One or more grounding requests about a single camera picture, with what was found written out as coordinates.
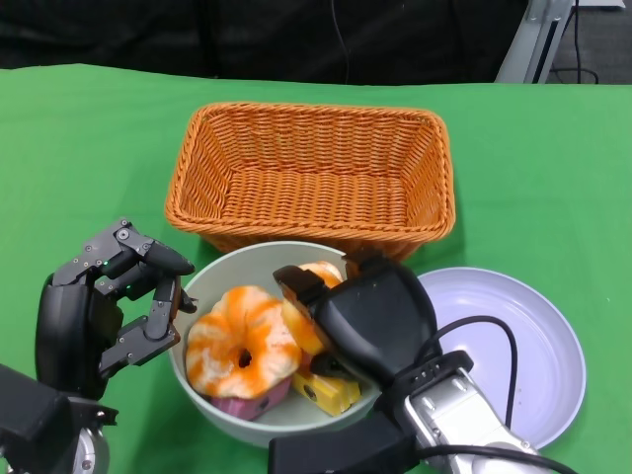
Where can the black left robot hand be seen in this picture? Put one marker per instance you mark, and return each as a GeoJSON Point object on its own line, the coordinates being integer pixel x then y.
{"type": "Point", "coordinates": [64, 326]}

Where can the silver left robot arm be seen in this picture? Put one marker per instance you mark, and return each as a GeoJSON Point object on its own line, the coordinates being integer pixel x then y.
{"type": "Point", "coordinates": [91, 451]}

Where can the green tablecloth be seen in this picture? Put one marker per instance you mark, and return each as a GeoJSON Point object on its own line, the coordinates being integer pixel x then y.
{"type": "Point", "coordinates": [543, 173]}

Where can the yellow cake block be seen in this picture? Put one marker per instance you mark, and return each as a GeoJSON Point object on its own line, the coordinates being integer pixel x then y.
{"type": "Point", "coordinates": [326, 395]}

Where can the black backdrop curtain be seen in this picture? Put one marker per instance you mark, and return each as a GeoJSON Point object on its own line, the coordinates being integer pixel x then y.
{"type": "Point", "coordinates": [148, 34]}

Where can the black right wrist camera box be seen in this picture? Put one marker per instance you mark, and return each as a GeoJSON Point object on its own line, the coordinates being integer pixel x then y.
{"type": "Point", "coordinates": [340, 447]}

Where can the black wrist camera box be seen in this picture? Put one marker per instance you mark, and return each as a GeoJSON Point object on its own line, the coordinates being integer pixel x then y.
{"type": "Point", "coordinates": [34, 410]}
{"type": "Point", "coordinates": [340, 447]}

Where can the orange white swirl bread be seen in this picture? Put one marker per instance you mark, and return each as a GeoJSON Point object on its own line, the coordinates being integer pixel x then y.
{"type": "Point", "coordinates": [232, 336]}
{"type": "Point", "coordinates": [321, 270]}

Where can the pink cake block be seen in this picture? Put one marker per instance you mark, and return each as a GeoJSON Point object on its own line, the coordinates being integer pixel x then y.
{"type": "Point", "coordinates": [237, 407]}

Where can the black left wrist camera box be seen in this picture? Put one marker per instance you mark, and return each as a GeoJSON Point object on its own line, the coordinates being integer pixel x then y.
{"type": "Point", "coordinates": [34, 410]}

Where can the grey metal frame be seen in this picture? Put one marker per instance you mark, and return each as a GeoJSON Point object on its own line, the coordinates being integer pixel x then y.
{"type": "Point", "coordinates": [526, 44]}

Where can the pale lavender plate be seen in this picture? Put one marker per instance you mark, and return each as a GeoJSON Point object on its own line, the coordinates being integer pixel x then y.
{"type": "Point", "coordinates": [494, 306]}

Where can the grey round bowl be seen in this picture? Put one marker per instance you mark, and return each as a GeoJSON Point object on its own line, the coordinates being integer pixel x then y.
{"type": "Point", "coordinates": [232, 266]}

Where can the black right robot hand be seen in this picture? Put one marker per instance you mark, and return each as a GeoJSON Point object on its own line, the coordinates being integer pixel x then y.
{"type": "Point", "coordinates": [375, 321]}

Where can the orange wicker basket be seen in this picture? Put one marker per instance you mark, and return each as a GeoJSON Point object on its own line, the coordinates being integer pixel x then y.
{"type": "Point", "coordinates": [316, 197]}

